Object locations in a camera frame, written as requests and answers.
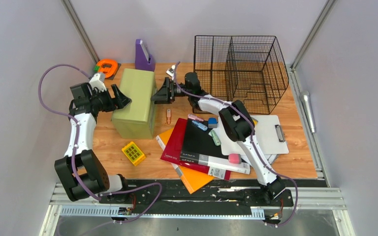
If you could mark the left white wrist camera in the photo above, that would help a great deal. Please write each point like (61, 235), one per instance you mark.
(97, 82)

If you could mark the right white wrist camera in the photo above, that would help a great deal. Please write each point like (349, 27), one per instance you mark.
(171, 72)

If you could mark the green drawer cabinet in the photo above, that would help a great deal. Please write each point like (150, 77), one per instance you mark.
(136, 120)

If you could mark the yellow grid box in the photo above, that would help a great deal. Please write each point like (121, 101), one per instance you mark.
(133, 153)

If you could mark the orange tape roll holder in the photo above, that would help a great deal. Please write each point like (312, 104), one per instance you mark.
(109, 67)

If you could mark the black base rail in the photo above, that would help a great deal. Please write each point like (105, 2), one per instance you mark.
(218, 197)

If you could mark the papers under clipboard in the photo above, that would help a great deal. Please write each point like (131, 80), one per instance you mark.
(271, 158)

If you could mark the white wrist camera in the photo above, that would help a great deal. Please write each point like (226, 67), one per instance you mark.
(171, 72)
(97, 82)

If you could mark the black clip file folder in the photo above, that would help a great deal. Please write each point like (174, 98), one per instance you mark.
(199, 148)

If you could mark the black wire mesh basket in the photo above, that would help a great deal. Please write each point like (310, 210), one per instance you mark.
(249, 68)

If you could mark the blue eraser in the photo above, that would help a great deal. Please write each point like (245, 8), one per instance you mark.
(212, 123)

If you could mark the orange folder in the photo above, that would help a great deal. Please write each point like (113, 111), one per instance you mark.
(193, 180)

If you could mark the pink eraser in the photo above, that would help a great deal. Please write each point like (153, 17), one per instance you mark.
(235, 158)

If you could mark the green highlighter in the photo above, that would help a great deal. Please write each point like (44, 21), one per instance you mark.
(215, 138)

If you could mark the red folder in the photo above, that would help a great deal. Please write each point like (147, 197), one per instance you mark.
(172, 141)

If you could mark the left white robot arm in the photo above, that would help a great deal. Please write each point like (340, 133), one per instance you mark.
(80, 171)

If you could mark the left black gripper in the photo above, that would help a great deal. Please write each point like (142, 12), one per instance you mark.
(119, 102)

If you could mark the purple tape dispenser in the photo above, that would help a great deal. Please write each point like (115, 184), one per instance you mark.
(143, 59)

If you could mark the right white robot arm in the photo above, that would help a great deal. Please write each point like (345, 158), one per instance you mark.
(235, 119)

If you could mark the white clipboard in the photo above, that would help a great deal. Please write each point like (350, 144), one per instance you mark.
(266, 134)

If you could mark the pink highlighter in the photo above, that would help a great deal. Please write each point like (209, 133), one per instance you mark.
(195, 118)

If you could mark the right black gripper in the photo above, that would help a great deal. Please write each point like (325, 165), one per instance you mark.
(166, 95)

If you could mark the blue highlighter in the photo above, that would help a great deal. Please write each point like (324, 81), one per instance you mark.
(200, 125)

